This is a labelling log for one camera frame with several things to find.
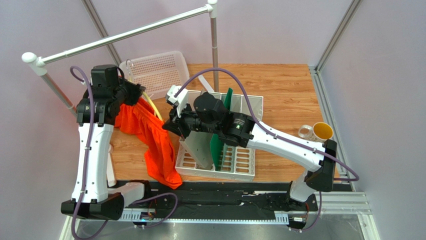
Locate orange shorts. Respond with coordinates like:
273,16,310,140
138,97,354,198
115,98,183,190

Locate yellow clothes hanger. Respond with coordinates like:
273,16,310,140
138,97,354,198
125,58,163,121

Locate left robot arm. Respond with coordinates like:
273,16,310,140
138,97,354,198
60,64,147,221

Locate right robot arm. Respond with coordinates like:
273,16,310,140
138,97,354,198
163,90,337,202

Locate grey folder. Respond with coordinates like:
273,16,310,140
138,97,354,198
179,131,215,171

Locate white perforated plastic basket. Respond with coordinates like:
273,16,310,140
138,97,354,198
119,51,190,100

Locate white plastic file organizer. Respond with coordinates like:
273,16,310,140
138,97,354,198
175,93,264,182

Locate white metal clothes rack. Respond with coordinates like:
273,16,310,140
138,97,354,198
21,0,220,188

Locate white patterned mug yellow inside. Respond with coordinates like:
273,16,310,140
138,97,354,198
298,122,334,145

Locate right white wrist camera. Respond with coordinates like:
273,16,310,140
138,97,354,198
165,85,189,118

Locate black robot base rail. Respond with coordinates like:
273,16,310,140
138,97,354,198
99,179,354,231

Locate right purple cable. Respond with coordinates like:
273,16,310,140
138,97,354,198
173,67,360,232

